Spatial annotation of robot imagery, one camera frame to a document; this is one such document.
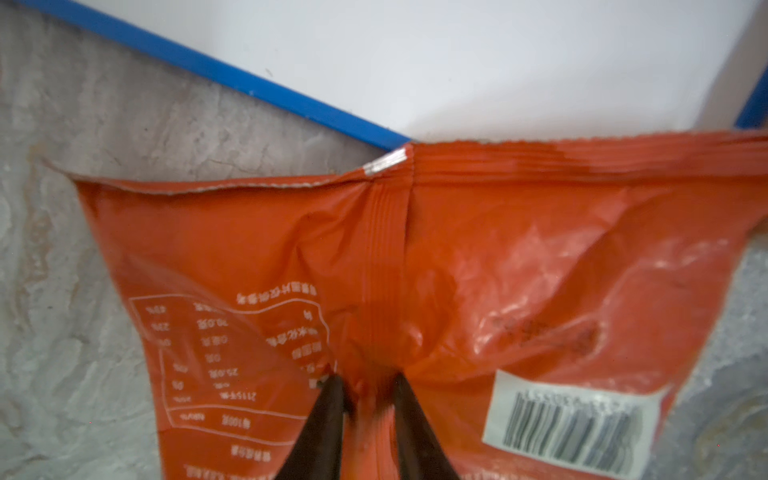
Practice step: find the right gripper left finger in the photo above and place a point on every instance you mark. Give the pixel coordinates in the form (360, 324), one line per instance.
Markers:
(316, 454)

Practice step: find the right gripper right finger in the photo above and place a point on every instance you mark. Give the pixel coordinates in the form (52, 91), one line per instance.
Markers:
(420, 455)

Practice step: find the red chips bag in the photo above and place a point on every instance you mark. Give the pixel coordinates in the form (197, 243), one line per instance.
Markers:
(545, 301)

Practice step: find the blue framed whiteboard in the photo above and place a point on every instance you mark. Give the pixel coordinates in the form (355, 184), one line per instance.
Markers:
(386, 72)

